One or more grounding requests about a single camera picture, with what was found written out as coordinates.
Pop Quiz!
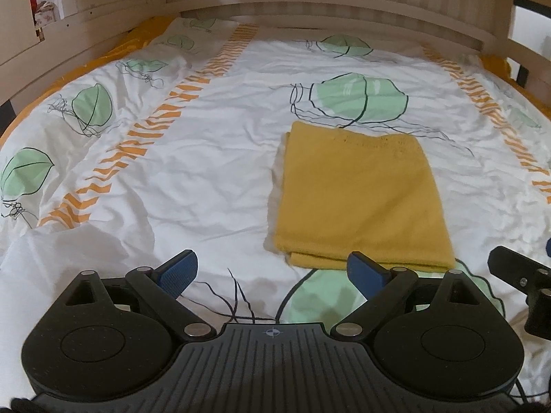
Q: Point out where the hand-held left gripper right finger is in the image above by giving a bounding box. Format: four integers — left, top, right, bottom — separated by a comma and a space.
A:
329, 251, 489, 341

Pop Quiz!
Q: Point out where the black rail padding strip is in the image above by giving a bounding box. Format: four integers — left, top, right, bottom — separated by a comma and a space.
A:
514, 0, 551, 14

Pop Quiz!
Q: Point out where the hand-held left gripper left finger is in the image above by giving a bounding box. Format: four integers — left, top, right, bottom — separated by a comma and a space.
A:
64, 250, 218, 341

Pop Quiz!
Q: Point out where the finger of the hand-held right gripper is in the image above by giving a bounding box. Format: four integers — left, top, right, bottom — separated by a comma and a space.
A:
488, 237, 551, 288

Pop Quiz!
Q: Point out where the mustard yellow knit sweater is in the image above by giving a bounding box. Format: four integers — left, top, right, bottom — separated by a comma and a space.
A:
263, 120, 457, 273

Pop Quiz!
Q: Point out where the floral patterned box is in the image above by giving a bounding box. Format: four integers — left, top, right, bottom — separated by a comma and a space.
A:
29, 0, 59, 42

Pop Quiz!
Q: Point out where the light wooden bed frame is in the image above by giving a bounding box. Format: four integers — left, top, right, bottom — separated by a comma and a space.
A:
0, 0, 551, 117

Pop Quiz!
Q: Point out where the white leaf print duvet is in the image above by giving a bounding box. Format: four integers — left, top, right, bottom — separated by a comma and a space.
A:
0, 17, 551, 396

